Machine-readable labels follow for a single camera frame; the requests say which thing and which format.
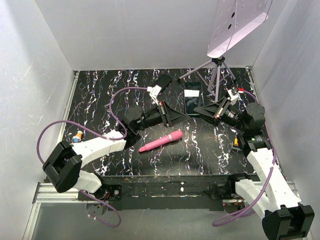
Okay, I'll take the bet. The lilac perforated board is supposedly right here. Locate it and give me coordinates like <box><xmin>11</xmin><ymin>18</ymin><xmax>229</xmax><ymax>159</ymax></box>
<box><xmin>207</xmin><ymin>0</ymin><xmax>273</xmax><ymax>59</ymax></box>

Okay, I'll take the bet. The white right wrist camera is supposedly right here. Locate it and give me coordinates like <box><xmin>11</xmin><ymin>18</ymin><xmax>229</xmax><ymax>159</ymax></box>
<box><xmin>226</xmin><ymin>87</ymin><xmax>244</xmax><ymax>106</ymax></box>

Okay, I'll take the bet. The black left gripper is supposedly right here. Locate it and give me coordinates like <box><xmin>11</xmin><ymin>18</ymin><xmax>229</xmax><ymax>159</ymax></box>
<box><xmin>134</xmin><ymin>99</ymin><xmax>191</xmax><ymax>132</ymax></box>

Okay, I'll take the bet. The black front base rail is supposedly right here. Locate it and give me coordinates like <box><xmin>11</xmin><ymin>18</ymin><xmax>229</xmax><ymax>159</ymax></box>
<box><xmin>77</xmin><ymin>174</ymin><xmax>251</xmax><ymax>213</ymax></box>

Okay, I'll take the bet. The small colourful toy figure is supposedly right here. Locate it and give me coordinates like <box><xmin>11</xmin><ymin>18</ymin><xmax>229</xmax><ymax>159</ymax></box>
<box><xmin>72</xmin><ymin>130</ymin><xmax>83</xmax><ymax>143</ymax></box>

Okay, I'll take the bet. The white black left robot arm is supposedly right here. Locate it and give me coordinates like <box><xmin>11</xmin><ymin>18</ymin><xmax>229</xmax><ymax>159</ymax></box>
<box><xmin>42</xmin><ymin>101</ymin><xmax>189</xmax><ymax>200</ymax></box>

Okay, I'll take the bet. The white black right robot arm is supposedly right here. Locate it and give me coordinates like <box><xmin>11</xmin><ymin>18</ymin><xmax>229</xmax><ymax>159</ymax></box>
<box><xmin>194</xmin><ymin>98</ymin><xmax>315</xmax><ymax>240</ymax></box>

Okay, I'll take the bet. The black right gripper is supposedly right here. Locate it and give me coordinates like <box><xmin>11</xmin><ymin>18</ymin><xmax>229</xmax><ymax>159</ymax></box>
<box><xmin>193</xmin><ymin>97</ymin><xmax>247</xmax><ymax>133</ymax></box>

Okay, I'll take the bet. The yellow and blue toy brick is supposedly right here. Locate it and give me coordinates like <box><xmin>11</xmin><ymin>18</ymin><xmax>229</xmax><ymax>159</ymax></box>
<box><xmin>232</xmin><ymin>138</ymin><xmax>239</xmax><ymax>148</ymax></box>

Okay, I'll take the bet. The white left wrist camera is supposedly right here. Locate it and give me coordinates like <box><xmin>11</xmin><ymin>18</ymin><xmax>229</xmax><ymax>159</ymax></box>
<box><xmin>147</xmin><ymin>85</ymin><xmax>162</xmax><ymax>102</ymax></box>

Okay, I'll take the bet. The blue smartphone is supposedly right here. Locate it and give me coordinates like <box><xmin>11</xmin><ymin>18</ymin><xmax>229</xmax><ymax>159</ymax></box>
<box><xmin>183</xmin><ymin>81</ymin><xmax>204</xmax><ymax>117</ymax></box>

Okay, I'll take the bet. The lilac tripod stand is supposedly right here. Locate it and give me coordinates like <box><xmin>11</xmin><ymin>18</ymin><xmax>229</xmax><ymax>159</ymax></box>
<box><xmin>176</xmin><ymin>56</ymin><xmax>236</xmax><ymax>102</ymax></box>

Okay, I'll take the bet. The aluminium frame rail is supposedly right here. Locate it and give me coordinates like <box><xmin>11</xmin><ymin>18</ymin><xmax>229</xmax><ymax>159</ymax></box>
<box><xmin>32</xmin><ymin>182</ymin><xmax>83</xmax><ymax>204</ymax></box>

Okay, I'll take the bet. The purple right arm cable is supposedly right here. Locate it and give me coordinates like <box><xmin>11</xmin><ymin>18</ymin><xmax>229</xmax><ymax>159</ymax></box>
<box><xmin>212</xmin><ymin>89</ymin><xmax>278</xmax><ymax>227</ymax></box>

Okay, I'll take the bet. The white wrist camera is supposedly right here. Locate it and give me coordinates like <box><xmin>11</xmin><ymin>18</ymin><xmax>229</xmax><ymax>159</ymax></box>
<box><xmin>147</xmin><ymin>85</ymin><xmax>162</xmax><ymax>102</ymax></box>
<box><xmin>226</xmin><ymin>87</ymin><xmax>244</xmax><ymax>106</ymax></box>

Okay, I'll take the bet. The pink cylindrical tool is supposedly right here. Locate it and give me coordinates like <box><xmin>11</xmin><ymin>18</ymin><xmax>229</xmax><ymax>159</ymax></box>
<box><xmin>138</xmin><ymin>130</ymin><xmax>183</xmax><ymax>153</ymax></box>

